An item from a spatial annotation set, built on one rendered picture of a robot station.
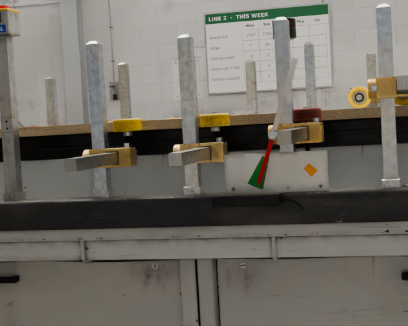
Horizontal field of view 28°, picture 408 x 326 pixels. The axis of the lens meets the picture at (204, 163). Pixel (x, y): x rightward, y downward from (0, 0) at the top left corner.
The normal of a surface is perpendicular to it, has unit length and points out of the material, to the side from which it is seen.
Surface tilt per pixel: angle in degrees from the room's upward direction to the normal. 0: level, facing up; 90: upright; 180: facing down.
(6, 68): 90
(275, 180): 90
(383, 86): 90
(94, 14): 90
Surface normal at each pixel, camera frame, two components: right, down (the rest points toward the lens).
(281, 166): -0.24, 0.07
